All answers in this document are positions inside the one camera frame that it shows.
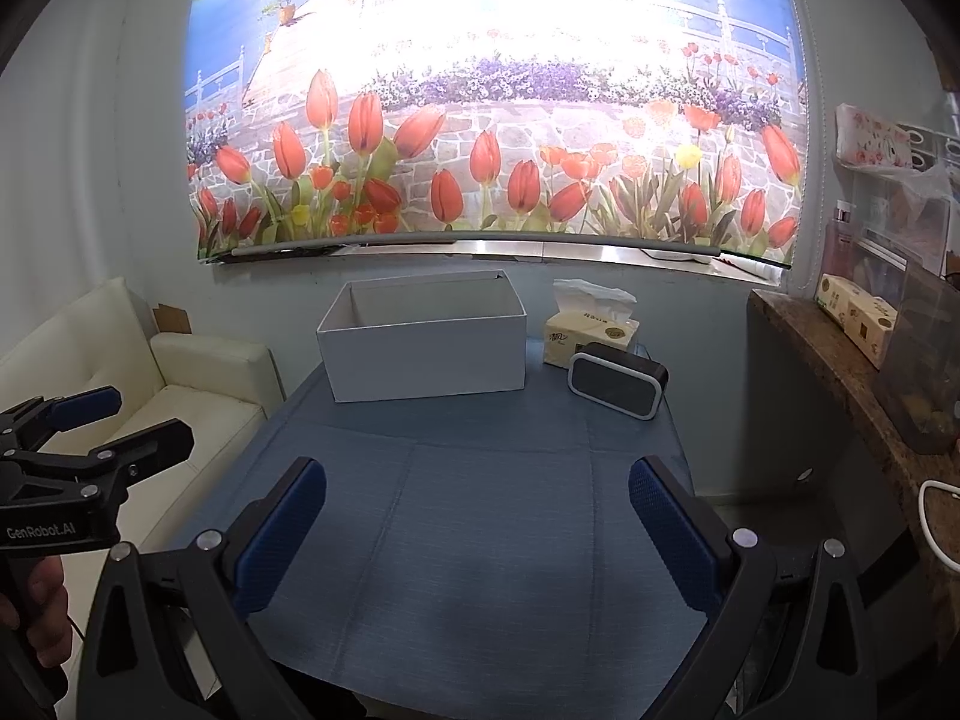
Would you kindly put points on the cardboard piece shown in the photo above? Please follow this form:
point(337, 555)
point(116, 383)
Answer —
point(174, 319)

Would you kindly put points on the clear plastic container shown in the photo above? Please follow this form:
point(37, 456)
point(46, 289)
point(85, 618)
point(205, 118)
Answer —
point(926, 367)

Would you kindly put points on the blue tablecloth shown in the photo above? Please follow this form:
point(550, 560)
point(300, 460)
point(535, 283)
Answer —
point(465, 495)

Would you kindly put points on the black and white digital clock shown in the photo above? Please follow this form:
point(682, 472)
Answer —
point(615, 386)

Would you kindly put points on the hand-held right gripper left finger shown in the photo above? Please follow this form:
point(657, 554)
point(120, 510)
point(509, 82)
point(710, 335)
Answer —
point(281, 532)

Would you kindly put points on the tulip print window blind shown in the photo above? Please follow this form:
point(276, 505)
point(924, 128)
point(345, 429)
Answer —
point(495, 127)

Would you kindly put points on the floral print pack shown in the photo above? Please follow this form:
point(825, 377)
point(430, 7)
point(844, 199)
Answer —
point(874, 135)

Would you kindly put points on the cream leather sofa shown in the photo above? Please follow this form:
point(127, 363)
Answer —
point(202, 405)

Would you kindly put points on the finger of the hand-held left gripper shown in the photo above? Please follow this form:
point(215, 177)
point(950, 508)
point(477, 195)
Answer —
point(86, 401)
point(154, 442)

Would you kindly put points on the person's left hand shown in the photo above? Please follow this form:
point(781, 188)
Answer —
point(41, 592)

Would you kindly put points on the clear plastic bag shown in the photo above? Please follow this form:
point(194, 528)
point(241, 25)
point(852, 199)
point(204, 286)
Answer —
point(911, 210)

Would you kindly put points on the white cardboard box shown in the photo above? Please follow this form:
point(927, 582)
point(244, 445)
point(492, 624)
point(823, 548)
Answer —
point(427, 352)

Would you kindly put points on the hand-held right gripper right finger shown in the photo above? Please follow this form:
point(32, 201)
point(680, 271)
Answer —
point(671, 540)

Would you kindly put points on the soft tissue pack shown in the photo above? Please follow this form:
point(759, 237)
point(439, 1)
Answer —
point(589, 330)

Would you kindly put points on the stone counter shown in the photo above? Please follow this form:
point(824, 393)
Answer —
point(840, 420)

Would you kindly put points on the beige tissue box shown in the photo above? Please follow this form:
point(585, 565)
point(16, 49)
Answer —
point(855, 315)

